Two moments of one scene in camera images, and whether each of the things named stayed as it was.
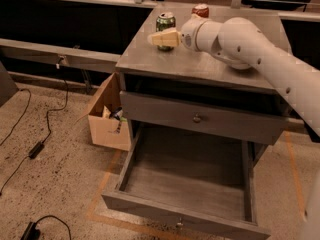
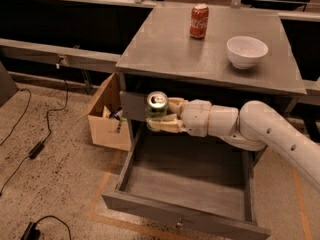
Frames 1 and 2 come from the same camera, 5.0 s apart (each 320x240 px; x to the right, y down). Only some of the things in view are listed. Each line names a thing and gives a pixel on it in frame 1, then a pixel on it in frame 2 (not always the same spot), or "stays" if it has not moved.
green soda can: [165, 21] to [156, 104]
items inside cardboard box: [115, 113] stays
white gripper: [188, 34] to [196, 117]
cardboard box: [108, 131] stays
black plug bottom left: [32, 232] stays
